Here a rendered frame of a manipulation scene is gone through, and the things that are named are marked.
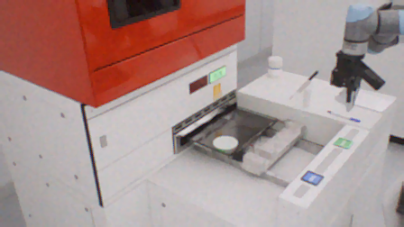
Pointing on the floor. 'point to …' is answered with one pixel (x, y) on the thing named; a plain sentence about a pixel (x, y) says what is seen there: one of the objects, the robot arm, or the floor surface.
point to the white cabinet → (361, 212)
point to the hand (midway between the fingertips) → (351, 108)
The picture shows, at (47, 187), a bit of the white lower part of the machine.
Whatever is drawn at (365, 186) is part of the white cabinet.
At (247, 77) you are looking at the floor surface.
